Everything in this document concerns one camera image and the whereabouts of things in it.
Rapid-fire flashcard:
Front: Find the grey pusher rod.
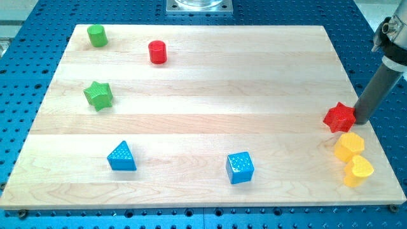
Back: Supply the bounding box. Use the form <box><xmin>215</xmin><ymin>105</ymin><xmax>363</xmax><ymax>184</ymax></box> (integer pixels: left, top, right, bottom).
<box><xmin>354</xmin><ymin>64</ymin><xmax>403</xmax><ymax>125</ymax></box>

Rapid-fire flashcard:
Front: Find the green cylinder block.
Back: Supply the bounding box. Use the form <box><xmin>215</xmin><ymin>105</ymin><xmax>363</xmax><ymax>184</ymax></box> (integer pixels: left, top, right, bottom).
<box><xmin>86</xmin><ymin>24</ymin><xmax>108</xmax><ymax>47</ymax></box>

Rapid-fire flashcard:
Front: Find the red star block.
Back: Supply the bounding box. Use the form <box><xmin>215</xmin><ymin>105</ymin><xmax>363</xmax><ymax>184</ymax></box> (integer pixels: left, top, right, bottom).
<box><xmin>323</xmin><ymin>102</ymin><xmax>355</xmax><ymax>133</ymax></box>

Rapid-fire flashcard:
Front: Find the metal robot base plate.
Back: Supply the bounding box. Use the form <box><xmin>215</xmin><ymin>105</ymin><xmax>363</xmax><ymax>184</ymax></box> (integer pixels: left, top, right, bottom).
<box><xmin>165</xmin><ymin>0</ymin><xmax>233</xmax><ymax>15</ymax></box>

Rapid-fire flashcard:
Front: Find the blue cube block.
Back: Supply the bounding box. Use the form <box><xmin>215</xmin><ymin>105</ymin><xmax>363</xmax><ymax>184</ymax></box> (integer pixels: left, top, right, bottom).
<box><xmin>226</xmin><ymin>151</ymin><xmax>254</xmax><ymax>184</ymax></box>

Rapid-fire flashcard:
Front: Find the red cylinder block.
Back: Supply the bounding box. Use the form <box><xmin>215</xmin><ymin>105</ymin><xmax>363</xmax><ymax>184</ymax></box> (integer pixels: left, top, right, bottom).
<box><xmin>148</xmin><ymin>40</ymin><xmax>167</xmax><ymax>64</ymax></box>

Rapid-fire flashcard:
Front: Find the wooden board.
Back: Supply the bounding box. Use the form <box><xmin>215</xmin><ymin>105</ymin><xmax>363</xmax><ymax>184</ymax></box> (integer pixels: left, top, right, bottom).
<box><xmin>1</xmin><ymin>25</ymin><xmax>406</xmax><ymax>210</ymax></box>

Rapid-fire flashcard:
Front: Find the blue triangle block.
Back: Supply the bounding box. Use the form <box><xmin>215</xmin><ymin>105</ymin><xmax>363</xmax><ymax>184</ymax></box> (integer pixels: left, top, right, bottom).
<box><xmin>107</xmin><ymin>141</ymin><xmax>137</xmax><ymax>171</ymax></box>

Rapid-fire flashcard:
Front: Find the green star block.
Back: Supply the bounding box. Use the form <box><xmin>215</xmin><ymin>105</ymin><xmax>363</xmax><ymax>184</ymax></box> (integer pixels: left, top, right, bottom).
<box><xmin>83</xmin><ymin>81</ymin><xmax>113</xmax><ymax>111</ymax></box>

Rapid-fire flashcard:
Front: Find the yellow pentagon block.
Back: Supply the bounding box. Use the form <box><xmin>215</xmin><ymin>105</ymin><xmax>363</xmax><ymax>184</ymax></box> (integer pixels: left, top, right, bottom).
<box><xmin>334</xmin><ymin>132</ymin><xmax>365</xmax><ymax>162</ymax></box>

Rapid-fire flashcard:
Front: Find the yellow heart block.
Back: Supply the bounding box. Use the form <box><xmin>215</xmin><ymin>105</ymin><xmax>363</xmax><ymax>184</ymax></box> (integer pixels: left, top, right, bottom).
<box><xmin>343</xmin><ymin>155</ymin><xmax>375</xmax><ymax>188</ymax></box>

